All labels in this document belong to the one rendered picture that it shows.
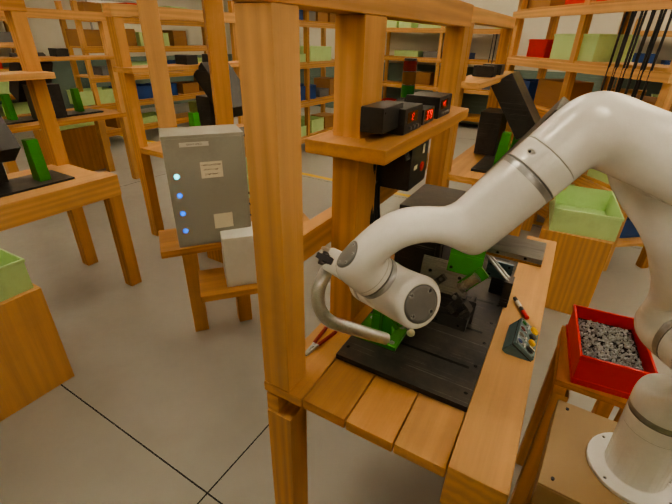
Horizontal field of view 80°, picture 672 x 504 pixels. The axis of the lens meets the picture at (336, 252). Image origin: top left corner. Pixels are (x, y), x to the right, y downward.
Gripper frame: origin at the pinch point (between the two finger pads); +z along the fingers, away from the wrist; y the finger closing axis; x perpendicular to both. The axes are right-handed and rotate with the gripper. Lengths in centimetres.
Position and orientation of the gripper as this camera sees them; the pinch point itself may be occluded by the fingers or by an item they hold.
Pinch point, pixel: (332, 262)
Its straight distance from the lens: 88.2
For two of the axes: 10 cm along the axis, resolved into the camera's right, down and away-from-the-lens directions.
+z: -4.3, -1.7, 8.9
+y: -7.9, -4.1, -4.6
